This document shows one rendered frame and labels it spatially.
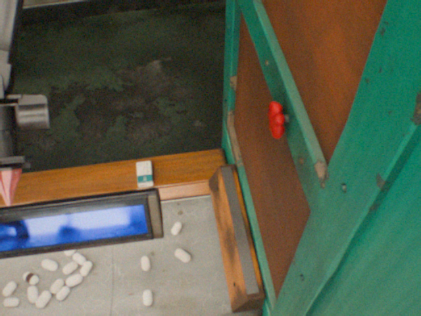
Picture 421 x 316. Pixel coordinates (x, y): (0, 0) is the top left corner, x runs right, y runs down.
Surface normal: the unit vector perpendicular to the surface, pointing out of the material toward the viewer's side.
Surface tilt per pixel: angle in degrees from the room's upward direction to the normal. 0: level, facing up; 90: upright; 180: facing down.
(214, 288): 0
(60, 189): 0
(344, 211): 90
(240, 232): 0
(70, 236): 58
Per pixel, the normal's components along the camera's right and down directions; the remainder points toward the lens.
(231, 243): -0.91, -0.13
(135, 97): 0.00, -0.59
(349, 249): 0.15, 0.80
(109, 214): 0.13, 0.36
